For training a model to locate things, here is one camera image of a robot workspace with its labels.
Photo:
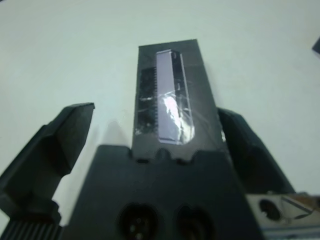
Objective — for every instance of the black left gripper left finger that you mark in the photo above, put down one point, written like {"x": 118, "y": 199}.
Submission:
{"x": 37, "y": 162}

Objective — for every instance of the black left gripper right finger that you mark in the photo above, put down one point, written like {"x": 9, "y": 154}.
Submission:
{"x": 250, "y": 155}

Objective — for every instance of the black box lid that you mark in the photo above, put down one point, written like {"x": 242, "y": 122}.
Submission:
{"x": 150, "y": 62}

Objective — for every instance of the black box base white insert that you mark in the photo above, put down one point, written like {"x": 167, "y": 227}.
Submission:
{"x": 317, "y": 46}

